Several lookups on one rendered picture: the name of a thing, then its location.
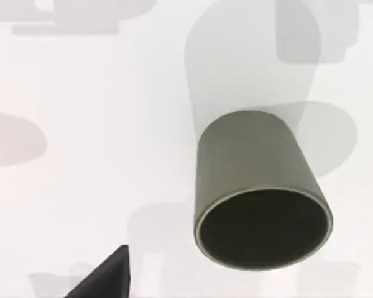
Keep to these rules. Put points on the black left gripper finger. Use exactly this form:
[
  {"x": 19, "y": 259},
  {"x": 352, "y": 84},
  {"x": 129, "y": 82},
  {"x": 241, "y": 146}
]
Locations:
[{"x": 110, "y": 276}]

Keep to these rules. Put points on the olive grey cup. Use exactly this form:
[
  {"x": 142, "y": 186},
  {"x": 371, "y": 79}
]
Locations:
[{"x": 251, "y": 174}]

